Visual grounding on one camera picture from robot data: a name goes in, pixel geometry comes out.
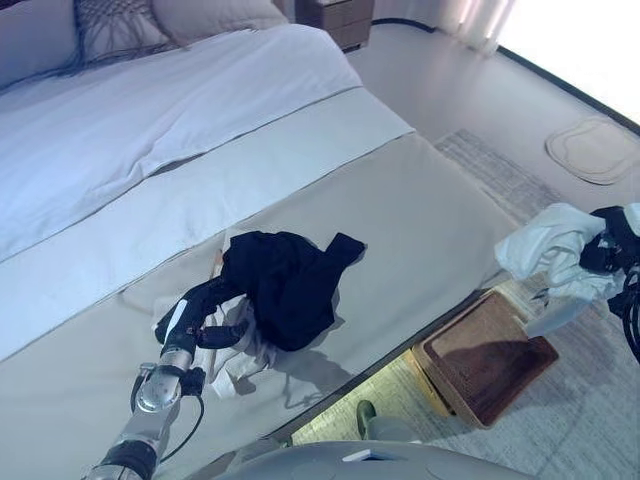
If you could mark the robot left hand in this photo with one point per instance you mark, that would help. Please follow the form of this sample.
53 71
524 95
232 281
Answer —
175 320

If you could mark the grey patterned cushion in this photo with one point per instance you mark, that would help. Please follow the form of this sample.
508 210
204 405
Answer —
120 30

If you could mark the sheer white curtain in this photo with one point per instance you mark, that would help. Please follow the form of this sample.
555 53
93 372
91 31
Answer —
480 22

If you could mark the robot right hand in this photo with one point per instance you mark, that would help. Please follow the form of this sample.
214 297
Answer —
617 240

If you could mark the brown wicker basket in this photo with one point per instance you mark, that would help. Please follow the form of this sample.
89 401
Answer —
480 360

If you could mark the small beige floor mat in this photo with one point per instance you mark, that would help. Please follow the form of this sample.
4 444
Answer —
587 150

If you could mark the silver robot right leg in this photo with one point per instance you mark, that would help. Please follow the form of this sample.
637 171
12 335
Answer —
385 427

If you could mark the grey robot torso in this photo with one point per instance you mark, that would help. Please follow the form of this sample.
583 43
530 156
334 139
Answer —
350 462

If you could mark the black garment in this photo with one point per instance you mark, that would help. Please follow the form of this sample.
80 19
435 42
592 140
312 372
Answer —
285 290

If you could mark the brown wooden nightstand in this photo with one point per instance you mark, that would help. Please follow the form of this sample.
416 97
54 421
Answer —
340 20

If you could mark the grey striped rug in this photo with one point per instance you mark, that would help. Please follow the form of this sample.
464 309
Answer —
550 425

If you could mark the white duvet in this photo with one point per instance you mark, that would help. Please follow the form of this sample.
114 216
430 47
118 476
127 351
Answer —
125 115

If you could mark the white garment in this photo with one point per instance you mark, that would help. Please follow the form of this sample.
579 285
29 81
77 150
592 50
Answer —
545 240

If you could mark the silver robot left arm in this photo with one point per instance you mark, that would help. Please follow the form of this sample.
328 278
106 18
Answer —
155 390

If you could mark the bed with pale sheet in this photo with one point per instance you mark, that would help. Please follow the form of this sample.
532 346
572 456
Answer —
250 165

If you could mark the beige bed foot cover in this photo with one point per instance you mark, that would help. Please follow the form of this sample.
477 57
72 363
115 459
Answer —
410 210

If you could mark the black floor edge strip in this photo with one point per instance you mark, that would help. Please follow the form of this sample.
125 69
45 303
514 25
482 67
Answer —
575 87

